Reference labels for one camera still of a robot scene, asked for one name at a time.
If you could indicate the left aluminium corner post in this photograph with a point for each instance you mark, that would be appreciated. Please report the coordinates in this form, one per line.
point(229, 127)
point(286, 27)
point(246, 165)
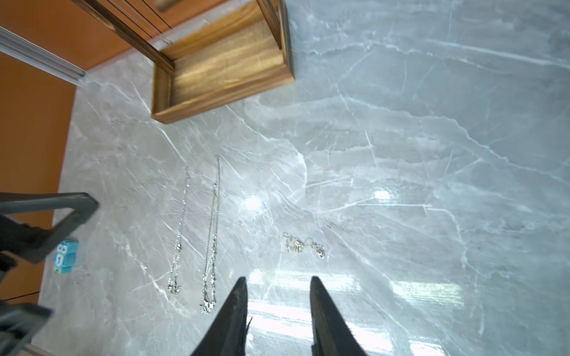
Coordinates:
point(25, 51)

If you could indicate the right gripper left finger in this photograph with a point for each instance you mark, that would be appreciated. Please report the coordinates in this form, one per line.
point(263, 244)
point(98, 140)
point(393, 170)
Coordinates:
point(227, 334)

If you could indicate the small blue owl toy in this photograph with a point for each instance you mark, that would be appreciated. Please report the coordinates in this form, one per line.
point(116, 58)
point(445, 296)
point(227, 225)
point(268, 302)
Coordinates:
point(65, 258)

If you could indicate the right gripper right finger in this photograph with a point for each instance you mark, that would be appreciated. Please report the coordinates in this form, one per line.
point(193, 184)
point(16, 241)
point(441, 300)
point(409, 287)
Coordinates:
point(331, 335)

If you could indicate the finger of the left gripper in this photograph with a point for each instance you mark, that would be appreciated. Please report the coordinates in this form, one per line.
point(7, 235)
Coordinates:
point(19, 323)
point(32, 225)

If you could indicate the wooden jewelry display stand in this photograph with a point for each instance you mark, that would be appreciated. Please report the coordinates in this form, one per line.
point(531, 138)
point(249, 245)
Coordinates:
point(243, 53)

